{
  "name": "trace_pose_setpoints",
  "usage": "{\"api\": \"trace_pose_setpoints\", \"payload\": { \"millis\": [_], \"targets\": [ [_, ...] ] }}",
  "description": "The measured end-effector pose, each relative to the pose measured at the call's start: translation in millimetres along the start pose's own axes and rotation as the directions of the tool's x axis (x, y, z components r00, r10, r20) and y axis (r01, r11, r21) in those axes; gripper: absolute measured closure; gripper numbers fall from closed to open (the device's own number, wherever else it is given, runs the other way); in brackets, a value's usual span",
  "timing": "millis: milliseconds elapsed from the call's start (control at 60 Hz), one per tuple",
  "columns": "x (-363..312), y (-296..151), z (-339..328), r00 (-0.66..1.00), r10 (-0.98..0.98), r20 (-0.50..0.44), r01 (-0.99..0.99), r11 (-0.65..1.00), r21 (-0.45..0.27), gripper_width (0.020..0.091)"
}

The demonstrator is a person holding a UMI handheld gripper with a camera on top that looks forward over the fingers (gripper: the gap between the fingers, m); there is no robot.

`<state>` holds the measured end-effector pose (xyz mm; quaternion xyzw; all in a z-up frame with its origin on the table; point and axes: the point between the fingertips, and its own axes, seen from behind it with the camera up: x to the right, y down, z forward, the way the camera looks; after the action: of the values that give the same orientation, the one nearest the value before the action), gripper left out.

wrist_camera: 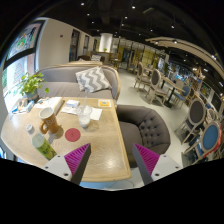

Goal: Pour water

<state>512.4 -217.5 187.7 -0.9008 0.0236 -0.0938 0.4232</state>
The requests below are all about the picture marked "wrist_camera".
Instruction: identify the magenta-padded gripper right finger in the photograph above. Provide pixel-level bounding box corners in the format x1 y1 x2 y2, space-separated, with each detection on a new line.
132 143 184 186

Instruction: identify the yellow square card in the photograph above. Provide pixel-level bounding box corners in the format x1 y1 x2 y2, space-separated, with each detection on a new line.
97 98 112 108

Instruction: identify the white printed booklet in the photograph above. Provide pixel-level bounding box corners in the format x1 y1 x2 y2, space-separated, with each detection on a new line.
33 96 64 116

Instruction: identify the mustard brown ceramic mug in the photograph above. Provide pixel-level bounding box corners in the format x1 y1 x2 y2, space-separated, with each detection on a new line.
38 106 62 135

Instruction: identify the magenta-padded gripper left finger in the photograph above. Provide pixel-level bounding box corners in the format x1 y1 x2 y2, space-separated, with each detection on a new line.
41 143 92 186

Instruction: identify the dark grey tufted armchair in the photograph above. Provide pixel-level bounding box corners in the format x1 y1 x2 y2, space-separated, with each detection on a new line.
115 104 172 165

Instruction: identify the flat round red coaster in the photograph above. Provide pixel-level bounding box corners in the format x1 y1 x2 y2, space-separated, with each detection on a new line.
64 127 82 143

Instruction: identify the white paper sheet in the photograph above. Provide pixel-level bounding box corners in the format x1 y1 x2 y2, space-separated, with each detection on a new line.
60 105 103 122

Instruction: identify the grey upholstered sofa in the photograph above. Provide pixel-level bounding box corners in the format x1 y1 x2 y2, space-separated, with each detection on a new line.
35 63 122 102

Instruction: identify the clear plastic cup with straw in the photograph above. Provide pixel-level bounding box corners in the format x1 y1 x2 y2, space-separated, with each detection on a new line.
75 96 93 130

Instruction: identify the colourful window poster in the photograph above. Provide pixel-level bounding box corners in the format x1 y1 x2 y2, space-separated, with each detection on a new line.
6 21 44 62

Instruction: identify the green potted plant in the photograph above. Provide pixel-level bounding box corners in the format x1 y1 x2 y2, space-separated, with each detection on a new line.
13 71 50 101

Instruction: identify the group of ceiling lights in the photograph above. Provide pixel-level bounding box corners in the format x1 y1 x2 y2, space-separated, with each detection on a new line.
79 1 218 61

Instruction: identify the group of dining chairs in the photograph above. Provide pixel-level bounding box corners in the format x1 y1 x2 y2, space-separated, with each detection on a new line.
133 61 224 168

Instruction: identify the blue white box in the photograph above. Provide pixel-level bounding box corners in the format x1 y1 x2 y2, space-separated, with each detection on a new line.
11 99 36 115

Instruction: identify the green-labelled drink bottle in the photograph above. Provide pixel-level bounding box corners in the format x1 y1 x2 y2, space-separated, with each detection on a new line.
25 123 58 162

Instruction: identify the dark dining table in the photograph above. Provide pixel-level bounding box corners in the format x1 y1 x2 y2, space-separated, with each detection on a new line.
161 76 186 108

